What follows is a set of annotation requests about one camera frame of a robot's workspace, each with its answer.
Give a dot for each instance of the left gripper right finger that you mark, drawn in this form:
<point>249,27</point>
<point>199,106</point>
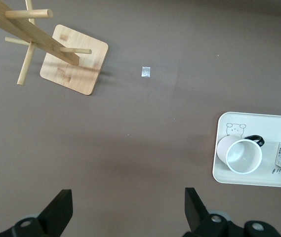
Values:
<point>197,212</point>

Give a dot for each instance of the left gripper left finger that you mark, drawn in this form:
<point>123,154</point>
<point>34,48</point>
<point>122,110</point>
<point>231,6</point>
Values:
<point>53,217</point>

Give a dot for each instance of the wooden cup rack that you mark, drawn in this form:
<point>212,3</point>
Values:
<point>86,71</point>

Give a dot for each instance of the cream rabbit print tray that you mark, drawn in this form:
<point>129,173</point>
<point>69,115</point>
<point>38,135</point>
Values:
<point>253,128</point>

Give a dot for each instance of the small clear tape piece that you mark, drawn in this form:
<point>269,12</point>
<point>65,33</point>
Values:
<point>146,72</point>

